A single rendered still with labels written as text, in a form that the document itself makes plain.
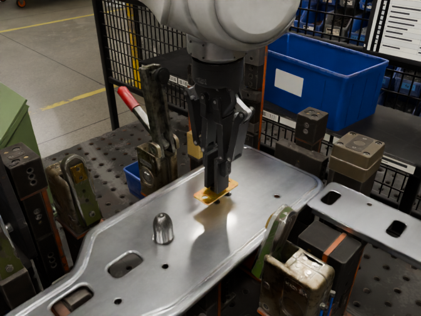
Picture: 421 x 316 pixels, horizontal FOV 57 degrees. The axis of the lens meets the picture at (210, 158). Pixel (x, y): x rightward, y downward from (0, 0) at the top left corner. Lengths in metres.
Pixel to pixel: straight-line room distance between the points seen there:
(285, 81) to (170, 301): 0.60
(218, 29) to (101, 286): 0.40
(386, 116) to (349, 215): 0.37
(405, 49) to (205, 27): 0.75
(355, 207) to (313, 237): 0.10
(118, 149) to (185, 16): 1.16
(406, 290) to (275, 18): 0.83
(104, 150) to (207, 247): 0.92
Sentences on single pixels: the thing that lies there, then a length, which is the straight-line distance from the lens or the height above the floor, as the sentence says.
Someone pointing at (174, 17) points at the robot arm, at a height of 1.37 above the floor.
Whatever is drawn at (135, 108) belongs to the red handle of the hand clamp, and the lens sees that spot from 0.78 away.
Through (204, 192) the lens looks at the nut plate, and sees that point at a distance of 0.69.
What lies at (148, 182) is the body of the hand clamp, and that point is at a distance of 0.82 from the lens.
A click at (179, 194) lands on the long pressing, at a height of 1.00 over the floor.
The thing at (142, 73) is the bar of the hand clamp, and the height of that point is 1.21.
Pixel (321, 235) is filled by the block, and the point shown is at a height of 0.98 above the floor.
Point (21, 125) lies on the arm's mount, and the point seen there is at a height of 1.00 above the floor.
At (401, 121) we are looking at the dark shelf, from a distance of 1.01.
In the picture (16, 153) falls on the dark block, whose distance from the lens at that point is 0.69.
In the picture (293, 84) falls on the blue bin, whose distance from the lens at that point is 0.95.
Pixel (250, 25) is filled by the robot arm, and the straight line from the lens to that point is 0.32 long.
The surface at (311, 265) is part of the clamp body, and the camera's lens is 0.56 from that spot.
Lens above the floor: 1.45
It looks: 33 degrees down
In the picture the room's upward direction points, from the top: straight up
